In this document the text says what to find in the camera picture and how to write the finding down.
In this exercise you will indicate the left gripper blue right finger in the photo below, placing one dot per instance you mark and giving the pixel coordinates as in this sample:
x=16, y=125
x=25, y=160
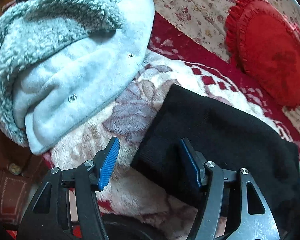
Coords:
x=249, y=216

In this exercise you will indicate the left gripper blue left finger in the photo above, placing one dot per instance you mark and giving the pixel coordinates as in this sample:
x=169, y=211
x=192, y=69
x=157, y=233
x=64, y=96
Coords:
x=48, y=214

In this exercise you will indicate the black pants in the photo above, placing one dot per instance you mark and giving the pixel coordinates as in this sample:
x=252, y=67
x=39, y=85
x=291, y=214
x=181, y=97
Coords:
x=220, y=139

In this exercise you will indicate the brown wooden cabinet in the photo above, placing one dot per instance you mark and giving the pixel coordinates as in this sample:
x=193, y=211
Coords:
x=20, y=172

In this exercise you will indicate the red and cream plush blanket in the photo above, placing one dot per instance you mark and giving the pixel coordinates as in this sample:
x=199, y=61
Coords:
x=172, y=58

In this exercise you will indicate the red heart-shaped pillow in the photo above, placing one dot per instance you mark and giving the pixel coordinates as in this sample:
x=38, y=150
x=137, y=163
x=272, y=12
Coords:
x=266, y=46

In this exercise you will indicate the light blue fleece jacket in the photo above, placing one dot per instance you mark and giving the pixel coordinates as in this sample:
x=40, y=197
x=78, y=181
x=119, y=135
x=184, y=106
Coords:
x=63, y=61

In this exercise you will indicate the floral beige quilt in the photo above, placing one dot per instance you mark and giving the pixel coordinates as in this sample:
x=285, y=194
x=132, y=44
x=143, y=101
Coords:
x=203, y=20

